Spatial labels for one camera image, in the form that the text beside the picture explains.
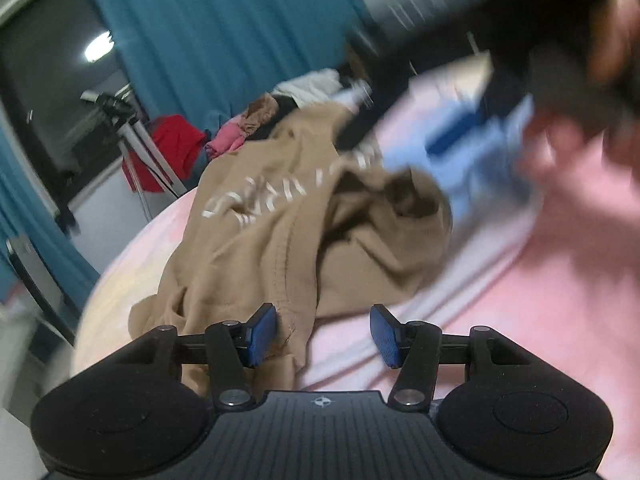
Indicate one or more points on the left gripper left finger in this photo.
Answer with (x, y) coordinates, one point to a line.
(227, 349)

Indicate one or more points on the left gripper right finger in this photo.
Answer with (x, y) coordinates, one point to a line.
(417, 349)

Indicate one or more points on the tan printed sweatshirt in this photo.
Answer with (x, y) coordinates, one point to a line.
(293, 222)

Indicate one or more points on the person's right hand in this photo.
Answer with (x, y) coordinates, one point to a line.
(615, 41)

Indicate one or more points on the pastel tie-dye bed sheet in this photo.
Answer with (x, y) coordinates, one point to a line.
(561, 278)

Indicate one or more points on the black and white chair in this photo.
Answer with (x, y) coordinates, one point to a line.
(57, 308)

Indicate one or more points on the red garment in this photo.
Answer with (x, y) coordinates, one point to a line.
(182, 146)

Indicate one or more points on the pink garment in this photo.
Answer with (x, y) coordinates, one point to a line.
(229, 138)

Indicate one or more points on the white garment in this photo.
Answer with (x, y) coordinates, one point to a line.
(310, 88)

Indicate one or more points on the small tan garment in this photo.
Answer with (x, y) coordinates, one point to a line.
(258, 113)

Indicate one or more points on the left blue curtain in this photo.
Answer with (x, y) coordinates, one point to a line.
(22, 213)

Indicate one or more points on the blue curtain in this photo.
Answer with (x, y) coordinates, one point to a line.
(22, 213)
(206, 60)

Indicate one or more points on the black garment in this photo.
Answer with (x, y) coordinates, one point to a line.
(287, 106)

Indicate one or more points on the right blue curtain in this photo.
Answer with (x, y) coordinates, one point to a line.
(206, 60)

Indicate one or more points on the dark window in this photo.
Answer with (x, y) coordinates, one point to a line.
(52, 51)

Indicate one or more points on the silver tripod with camera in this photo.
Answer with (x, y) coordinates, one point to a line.
(133, 138)

